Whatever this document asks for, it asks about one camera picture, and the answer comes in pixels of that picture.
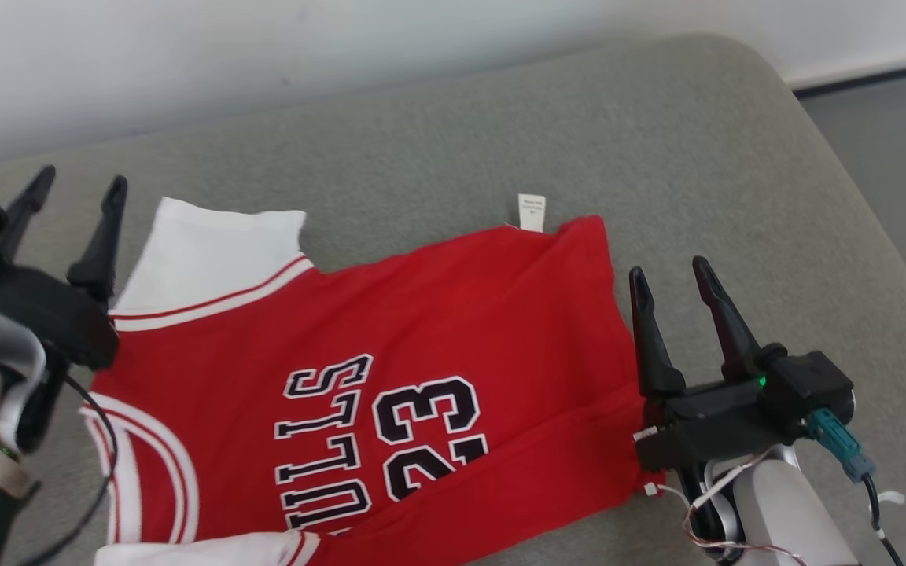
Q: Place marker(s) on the red number 23 basketball jersey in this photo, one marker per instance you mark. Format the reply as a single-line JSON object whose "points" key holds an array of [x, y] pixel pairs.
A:
{"points": [[461, 314]]}

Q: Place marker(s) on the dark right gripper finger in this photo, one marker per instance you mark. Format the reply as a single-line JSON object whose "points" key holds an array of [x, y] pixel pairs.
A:
{"points": [[732, 338], [653, 354]]}

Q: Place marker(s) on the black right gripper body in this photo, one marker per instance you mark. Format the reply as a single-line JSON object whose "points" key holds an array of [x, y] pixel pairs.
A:
{"points": [[712, 424]]}

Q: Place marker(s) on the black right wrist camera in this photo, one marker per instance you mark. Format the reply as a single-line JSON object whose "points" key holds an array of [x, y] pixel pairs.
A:
{"points": [[811, 381]]}

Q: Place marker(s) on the white wall baseboard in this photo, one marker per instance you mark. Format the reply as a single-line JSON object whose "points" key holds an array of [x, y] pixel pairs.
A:
{"points": [[870, 69]]}

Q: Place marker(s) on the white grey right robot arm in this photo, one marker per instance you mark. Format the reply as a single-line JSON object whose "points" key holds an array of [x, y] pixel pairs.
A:
{"points": [[783, 511]]}

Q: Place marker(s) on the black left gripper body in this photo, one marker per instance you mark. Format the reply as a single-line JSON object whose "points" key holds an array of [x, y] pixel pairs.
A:
{"points": [[52, 314]]}

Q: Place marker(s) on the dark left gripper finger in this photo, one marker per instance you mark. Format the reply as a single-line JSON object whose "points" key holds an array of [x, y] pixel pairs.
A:
{"points": [[103, 251], [28, 212]]}

